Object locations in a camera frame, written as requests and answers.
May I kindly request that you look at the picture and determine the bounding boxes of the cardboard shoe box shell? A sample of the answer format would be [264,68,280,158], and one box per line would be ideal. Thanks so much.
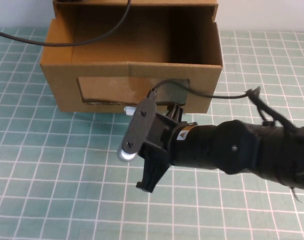
[52,0,219,25]

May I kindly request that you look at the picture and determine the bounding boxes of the white plastic drawer handle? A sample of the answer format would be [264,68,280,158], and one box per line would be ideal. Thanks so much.
[123,105,137,117]

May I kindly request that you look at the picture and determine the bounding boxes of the green white checked tablecloth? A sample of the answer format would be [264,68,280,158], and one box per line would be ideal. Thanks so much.
[0,26,304,240]

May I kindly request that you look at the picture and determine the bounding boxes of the black camera cable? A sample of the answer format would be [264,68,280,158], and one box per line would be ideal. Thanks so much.
[0,0,133,47]
[150,79,300,131]

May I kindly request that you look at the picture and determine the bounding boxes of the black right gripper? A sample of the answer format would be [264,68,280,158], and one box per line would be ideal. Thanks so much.
[135,103,188,194]

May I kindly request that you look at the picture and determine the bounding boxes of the cardboard drawer with torn window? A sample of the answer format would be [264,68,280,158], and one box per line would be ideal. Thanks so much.
[39,4,224,115]

